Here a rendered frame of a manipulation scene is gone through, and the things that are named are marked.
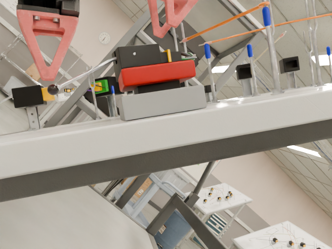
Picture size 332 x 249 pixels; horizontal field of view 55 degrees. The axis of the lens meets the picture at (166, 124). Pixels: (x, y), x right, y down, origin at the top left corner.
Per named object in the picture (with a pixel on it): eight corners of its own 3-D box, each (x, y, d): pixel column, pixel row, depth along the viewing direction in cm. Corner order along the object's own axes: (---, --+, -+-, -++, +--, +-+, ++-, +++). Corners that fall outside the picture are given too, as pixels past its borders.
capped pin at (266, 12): (268, 95, 36) (254, 0, 36) (274, 94, 37) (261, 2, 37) (280, 93, 35) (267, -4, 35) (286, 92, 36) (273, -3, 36)
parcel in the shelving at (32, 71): (23, 71, 678) (32, 62, 681) (25, 72, 717) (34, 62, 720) (36, 82, 689) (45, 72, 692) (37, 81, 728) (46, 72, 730)
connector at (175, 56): (144, 71, 45) (142, 57, 45) (173, 69, 47) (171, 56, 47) (152, 67, 42) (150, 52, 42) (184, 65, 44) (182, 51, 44)
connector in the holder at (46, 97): (46, 101, 75) (44, 89, 75) (55, 100, 75) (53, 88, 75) (43, 100, 71) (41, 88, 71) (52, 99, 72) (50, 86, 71)
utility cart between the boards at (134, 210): (118, 234, 411) (165, 178, 421) (104, 201, 513) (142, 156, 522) (146, 253, 430) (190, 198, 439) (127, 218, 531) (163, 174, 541)
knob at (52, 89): (48, 96, 40) (46, 85, 40) (60, 95, 40) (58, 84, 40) (48, 95, 38) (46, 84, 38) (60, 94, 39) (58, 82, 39)
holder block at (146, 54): (116, 82, 44) (111, 53, 44) (153, 77, 46) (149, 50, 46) (122, 78, 40) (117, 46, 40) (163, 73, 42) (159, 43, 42)
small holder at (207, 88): (194, 104, 122) (192, 87, 121) (214, 101, 123) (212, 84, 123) (198, 103, 117) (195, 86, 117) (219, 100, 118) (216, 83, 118)
